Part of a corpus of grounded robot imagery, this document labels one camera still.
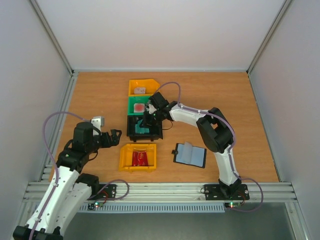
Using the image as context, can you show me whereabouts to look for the teal credit card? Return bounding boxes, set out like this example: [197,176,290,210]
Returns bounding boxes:
[134,119,150,134]

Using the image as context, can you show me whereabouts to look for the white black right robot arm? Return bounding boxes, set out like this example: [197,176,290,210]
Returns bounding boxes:
[142,92,242,199]

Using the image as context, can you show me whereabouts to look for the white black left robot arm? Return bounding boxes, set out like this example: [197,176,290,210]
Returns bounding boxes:
[12,118,122,240]

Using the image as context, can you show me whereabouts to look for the teal cards in bin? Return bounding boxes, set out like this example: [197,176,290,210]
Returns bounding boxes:
[135,125,150,134]

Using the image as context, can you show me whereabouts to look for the white red-circle cards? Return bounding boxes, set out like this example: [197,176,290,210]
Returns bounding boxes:
[133,103,146,113]

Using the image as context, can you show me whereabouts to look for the red card in bin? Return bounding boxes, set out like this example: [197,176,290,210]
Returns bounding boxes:
[131,150,149,167]

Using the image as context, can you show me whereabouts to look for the beige patterned cards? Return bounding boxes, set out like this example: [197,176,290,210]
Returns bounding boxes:
[133,87,146,95]

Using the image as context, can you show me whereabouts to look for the black plastic bin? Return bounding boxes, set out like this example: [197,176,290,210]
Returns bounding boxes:
[126,115,163,142]

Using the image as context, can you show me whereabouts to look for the near yellow plastic bin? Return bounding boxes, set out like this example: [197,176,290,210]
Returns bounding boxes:
[118,143,157,173]

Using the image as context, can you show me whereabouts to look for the yellow plastic bin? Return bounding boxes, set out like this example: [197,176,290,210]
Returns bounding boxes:
[128,79,160,97]
[118,143,157,173]

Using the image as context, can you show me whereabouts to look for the green plastic bin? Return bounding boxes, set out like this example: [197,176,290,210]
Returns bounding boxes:
[127,95,150,116]

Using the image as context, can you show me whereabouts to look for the far yellow plastic bin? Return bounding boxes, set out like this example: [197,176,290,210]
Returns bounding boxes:
[128,79,160,97]

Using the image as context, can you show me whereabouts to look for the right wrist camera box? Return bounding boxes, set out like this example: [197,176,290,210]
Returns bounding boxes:
[145,101,157,115]

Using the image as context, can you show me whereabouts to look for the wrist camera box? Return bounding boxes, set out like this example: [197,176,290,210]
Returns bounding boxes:
[90,116,105,131]
[145,101,157,115]

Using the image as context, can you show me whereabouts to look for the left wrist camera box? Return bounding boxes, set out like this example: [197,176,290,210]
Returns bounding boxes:
[90,116,105,131]

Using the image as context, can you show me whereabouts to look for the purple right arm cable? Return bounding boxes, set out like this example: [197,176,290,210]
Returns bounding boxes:
[151,81,265,213]

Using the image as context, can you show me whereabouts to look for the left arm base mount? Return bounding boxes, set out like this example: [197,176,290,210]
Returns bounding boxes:
[88,184,117,201]

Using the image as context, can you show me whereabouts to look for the aluminium front rail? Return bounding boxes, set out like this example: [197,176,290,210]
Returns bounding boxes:
[22,182,298,203]

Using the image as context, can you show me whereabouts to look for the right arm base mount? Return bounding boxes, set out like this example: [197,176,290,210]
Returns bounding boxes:
[203,184,250,201]

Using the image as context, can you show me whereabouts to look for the slotted grey cable duct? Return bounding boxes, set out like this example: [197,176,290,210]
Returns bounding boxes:
[78,202,225,214]

